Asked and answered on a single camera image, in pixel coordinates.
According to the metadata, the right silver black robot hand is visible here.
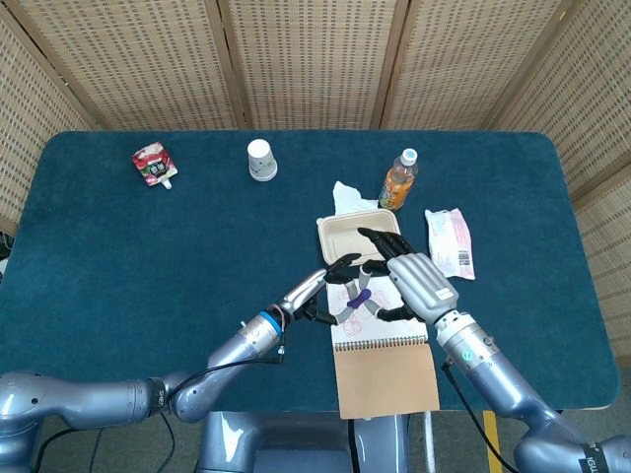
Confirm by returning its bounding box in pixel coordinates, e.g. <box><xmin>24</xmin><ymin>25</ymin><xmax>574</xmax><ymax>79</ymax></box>
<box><xmin>357</xmin><ymin>227</ymin><xmax>459</xmax><ymax>326</ymax></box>

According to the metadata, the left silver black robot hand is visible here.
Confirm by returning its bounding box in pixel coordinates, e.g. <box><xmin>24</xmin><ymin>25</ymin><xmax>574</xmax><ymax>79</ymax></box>
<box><xmin>275</xmin><ymin>253</ymin><xmax>363</xmax><ymax>327</ymax></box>

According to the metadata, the white pink snack package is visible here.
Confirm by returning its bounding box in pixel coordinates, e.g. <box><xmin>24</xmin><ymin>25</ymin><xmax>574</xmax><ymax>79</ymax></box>
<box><xmin>424</xmin><ymin>207</ymin><xmax>477</xmax><ymax>282</ymax></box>

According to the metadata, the beige rectangular food container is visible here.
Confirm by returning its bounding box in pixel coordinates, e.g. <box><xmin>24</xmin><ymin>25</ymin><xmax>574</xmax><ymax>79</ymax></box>
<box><xmin>315</xmin><ymin>208</ymin><xmax>405</xmax><ymax>270</ymax></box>

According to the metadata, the crumpled white tissue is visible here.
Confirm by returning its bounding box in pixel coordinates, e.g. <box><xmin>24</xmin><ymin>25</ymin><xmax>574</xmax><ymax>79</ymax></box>
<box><xmin>331</xmin><ymin>180</ymin><xmax>380</xmax><ymax>217</ymax></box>

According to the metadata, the orange drink plastic bottle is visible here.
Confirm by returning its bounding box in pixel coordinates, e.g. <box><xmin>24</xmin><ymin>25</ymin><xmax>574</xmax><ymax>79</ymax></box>
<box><xmin>378</xmin><ymin>147</ymin><xmax>420</xmax><ymax>212</ymax></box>

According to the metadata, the spiral sketchbook with red drawings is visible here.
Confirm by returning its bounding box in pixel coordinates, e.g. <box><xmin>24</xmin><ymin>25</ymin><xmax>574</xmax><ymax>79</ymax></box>
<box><xmin>325</xmin><ymin>273</ymin><xmax>442</xmax><ymax>421</ymax></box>

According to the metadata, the white paper cup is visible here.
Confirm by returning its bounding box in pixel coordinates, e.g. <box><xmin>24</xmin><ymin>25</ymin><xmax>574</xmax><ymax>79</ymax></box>
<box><xmin>246</xmin><ymin>139</ymin><xmax>279</xmax><ymax>183</ymax></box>

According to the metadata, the dark blue felt table cover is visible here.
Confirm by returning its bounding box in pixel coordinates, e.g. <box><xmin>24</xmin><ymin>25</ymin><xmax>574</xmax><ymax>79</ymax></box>
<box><xmin>0</xmin><ymin>130</ymin><xmax>621</xmax><ymax>414</ymax></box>

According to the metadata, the grey blue robot torso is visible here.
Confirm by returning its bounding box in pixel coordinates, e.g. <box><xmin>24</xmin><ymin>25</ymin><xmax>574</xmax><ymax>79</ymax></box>
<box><xmin>195</xmin><ymin>411</ymin><xmax>410</xmax><ymax>473</ymax></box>

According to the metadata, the metal table leg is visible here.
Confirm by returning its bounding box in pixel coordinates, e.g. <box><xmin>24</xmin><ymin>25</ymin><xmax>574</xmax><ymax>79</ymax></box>
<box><xmin>420</xmin><ymin>411</ymin><xmax>438</xmax><ymax>473</ymax></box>

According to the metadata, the red jelly drink pouch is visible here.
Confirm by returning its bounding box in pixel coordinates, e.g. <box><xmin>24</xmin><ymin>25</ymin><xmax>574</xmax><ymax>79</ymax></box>
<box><xmin>131</xmin><ymin>141</ymin><xmax>180</xmax><ymax>192</ymax></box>

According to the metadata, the woven bamboo folding screen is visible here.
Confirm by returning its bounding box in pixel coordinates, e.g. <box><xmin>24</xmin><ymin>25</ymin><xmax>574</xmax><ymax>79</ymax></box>
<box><xmin>0</xmin><ymin>0</ymin><xmax>631</xmax><ymax>359</ymax></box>

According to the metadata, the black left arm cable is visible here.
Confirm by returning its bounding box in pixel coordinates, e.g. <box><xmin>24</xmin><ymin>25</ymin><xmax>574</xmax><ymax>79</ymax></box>
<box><xmin>194</xmin><ymin>347</ymin><xmax>288</xmax><ymax>384</ymax></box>

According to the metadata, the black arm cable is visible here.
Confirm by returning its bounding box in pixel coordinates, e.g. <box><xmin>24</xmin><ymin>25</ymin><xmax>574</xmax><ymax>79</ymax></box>
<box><xmin>441</xmin><ymin>359</ymin><xmax>520</xmax><ymax>473</ymax></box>
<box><xmin>194</xmin><ymin>347</ymin><xmax>288</xmax><ymax>384</ymax></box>

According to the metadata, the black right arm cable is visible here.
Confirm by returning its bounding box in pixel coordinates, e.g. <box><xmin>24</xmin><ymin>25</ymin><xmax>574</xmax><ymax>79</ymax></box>
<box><xmin>441</xmin><ymin>359</ymin><xmax>520</xmax><ymax>473</ymax></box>

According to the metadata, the dark floor cable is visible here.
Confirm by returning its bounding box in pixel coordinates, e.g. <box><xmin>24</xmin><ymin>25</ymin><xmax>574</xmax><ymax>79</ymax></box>
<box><xmin>158</xmin><ymin>412</ymin><xmax>177</xmax><ymax>467</ymax></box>

